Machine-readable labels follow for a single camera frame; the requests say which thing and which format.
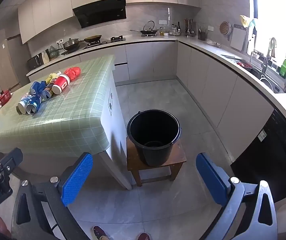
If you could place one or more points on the green detergent bottle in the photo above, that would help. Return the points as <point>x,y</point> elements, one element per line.
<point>284,67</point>

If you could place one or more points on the black utensil holder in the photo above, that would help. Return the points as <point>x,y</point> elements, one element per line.
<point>202,35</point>

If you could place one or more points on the green checked tablecloth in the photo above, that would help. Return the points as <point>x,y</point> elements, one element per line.
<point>78,105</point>

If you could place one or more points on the bright window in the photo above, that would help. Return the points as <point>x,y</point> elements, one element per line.
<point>278,17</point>

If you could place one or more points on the red plastic bag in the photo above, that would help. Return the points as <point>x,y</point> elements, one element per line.
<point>73,73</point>

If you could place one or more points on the black induction cooker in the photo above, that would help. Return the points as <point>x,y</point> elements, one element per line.
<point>69,52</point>

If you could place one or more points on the white plastic jug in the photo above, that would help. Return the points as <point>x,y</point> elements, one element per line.
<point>45,58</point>

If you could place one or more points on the metal utensil rack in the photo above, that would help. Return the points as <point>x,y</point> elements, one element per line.
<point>189,27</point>

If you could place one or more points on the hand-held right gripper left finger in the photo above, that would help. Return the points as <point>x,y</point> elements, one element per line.
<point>76,177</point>

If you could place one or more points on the red plastic basin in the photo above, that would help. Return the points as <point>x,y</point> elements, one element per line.
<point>244,64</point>

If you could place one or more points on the white kitchen island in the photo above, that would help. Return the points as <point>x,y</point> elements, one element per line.
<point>115,135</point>

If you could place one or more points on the dark drink can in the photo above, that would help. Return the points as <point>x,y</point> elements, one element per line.
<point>48,90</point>

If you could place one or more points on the black wok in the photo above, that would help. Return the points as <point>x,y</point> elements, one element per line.
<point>149,32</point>

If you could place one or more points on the round perforated strainer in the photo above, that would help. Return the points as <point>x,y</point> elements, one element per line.
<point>225,28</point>

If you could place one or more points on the black frying pan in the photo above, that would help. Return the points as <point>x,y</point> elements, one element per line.
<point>93,39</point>

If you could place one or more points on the grey kitchen counter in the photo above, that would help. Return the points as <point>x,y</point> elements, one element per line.
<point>158,60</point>

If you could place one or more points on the white cutting board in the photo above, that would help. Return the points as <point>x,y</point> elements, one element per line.
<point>238,38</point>

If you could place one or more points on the red cooking pot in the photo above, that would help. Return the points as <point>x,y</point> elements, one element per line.
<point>4,96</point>

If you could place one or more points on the dark glass bottle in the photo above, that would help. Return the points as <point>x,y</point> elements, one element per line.
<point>178,28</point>

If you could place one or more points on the black dishwasher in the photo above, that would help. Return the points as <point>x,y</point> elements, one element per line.
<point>270,160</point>

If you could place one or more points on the black range hood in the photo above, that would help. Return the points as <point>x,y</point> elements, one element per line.
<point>100,12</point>

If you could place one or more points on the black plastic bucket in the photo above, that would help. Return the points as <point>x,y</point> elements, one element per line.
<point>155,155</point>

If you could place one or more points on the beige refrigerator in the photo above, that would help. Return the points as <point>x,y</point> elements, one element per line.
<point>10,62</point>

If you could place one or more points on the glass pan lid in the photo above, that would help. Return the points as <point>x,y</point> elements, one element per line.
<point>145,27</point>

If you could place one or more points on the black toaster oven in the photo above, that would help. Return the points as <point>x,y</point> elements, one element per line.
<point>34,62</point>

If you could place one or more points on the brown wooden stool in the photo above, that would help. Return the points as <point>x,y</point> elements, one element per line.
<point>133,160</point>

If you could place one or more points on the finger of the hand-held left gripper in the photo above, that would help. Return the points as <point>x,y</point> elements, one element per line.
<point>11,160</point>

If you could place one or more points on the yellow oil bottle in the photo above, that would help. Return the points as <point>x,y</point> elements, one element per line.
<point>161,32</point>

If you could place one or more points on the tall metal faucet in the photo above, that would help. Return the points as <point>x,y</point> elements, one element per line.
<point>265,60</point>

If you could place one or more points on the red paper cup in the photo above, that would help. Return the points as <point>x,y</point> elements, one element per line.
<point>61,82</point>

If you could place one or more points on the kitchen sink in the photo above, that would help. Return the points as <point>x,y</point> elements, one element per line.
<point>260,77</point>

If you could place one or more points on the yellow cloth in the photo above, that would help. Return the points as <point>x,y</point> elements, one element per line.
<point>51,77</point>

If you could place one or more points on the yellow rubber gloves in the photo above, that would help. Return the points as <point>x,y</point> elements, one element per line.
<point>245,21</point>

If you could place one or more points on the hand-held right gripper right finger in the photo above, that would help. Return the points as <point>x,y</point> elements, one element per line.
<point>211,180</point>

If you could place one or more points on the black gas stove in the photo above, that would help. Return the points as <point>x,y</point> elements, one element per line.
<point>108,42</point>

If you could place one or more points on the group of condiment bottles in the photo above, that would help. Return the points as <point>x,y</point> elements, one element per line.
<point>170,31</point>

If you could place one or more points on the maroon slipper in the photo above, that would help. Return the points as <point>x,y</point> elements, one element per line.
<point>143,237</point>
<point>100,233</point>

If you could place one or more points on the grey lidded pot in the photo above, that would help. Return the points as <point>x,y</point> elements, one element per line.
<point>71,44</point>

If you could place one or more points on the green ceramic vase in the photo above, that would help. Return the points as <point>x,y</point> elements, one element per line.
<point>52,53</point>

